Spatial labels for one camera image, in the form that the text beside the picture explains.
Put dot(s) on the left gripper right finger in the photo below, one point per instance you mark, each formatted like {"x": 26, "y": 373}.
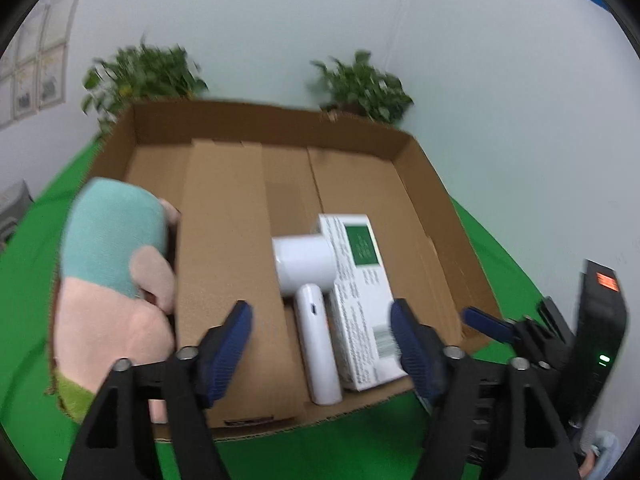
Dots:
{"x": 497, "y": 416}

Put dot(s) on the white green medicine box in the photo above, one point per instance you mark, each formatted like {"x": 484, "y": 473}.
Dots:
{"x": 365, "y": 349}

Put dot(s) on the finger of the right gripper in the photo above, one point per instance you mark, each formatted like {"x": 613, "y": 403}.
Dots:
{"x": 493, "y": 328}

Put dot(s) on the framed wall certificates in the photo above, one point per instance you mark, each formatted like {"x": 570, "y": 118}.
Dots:
{"x": 33, "y": 66}

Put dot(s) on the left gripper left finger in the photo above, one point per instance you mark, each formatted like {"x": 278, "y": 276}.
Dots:
{"x": 116, "y": 438}

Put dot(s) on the grey machine at left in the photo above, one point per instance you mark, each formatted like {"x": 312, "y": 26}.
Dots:
{"x": 14, "y": 203}

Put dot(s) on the green table cloth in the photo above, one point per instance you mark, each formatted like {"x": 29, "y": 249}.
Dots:
{"x": 383, "y": 442}

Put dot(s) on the right potted green plant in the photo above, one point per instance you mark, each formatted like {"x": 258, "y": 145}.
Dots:
{"x": 361, "y": 89}

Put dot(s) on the white hair dryer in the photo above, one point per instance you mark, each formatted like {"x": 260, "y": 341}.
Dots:
{"x": 306, "y": 271}

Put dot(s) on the teal pink plush toy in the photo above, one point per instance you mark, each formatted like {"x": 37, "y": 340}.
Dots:
{"x": 117, "y": 288}

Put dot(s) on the potted green plant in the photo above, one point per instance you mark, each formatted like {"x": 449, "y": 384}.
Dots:
{"x": 135, "y": 74}
{"x": 361, "y": 89}

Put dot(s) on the left potted green plant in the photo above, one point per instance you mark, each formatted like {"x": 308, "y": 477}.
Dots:
{"x": 135, "y": 74}

